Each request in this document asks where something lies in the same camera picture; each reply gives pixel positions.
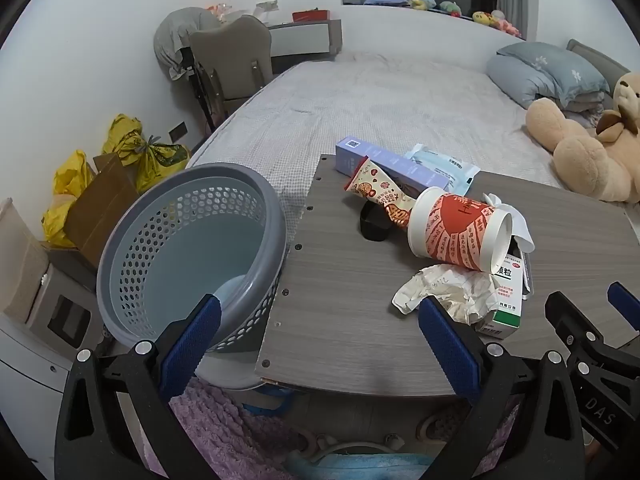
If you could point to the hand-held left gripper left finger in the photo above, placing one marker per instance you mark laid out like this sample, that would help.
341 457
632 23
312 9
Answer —
192 340

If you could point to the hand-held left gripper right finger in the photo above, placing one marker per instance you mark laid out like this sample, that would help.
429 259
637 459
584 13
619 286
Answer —
447 345

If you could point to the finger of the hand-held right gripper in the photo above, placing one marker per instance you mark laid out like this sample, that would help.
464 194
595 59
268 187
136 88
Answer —
567 317
625 305

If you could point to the white tissue paper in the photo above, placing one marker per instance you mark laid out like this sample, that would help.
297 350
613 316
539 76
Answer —
450 287

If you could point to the green white medicine box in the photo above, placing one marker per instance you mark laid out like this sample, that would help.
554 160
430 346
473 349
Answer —
507 305

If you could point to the red printed paper cup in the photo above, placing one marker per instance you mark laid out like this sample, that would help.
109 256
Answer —
450 230

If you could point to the gray perforated plastic basket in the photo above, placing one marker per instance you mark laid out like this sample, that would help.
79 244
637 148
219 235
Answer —
150 220

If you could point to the black elastic band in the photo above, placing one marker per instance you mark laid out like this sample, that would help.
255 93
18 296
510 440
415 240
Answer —
372 230

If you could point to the blue white wipes packet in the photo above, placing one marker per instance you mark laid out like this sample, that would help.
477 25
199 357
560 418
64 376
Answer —
445 167

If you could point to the red printed snack wrapper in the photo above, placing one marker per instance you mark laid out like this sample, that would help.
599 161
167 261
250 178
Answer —
372 182

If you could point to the long purple carton box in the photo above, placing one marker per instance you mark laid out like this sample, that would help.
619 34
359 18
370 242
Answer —
402 164

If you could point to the purple fluffy rug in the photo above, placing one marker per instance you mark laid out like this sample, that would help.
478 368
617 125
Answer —
215 430

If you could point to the light blue fabric item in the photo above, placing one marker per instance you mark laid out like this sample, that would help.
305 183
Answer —
365 467

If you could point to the large beige teddy bear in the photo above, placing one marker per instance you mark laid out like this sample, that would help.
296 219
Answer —
585 160

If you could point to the brown cardboard box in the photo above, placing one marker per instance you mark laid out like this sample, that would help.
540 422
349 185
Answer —
100 205

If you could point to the white cabinet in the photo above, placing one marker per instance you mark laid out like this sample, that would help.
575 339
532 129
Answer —
30 385

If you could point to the yellow sack with gray tie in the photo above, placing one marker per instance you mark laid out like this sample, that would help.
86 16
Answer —
162 165

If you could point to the large yellow plastic bag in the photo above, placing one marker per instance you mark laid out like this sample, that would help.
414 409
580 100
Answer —
70 180

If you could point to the crumpled yellow bag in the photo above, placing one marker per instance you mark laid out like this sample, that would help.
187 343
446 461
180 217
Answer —
120 135

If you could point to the grey pillows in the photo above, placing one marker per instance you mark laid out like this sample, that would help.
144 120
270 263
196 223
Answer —
520 82

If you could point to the gray bed headboard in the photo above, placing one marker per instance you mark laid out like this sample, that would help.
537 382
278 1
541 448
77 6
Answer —
597 57

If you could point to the bed with gray checked sheet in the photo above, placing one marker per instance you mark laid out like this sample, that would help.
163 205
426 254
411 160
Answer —
375 105

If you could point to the blue-gray floral pillow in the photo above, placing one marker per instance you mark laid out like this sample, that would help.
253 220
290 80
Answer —
555 62

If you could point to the beige upholstered chair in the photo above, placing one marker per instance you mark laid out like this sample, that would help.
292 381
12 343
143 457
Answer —
235 60

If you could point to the pink plush toy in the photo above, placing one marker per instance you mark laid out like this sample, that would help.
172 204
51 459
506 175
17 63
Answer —
507 25

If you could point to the white and gray desk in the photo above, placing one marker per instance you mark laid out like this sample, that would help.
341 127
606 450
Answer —
305 37

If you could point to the green plush toy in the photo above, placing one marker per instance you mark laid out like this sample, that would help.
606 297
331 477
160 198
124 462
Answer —
450 7

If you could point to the pink patterned packet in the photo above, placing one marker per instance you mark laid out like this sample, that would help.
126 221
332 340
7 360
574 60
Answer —
220 9

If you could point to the white card box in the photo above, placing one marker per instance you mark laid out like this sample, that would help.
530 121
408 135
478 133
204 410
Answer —
266 7

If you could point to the blue and yellow plush toy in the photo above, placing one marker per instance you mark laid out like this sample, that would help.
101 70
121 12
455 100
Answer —
422 1

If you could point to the red box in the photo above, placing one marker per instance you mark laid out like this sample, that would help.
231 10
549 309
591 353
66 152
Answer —
311 15

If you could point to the blue cushion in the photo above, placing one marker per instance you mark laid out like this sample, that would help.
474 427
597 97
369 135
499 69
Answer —
385 0

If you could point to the dark wall socket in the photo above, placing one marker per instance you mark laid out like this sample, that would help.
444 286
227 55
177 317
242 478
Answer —
178 132

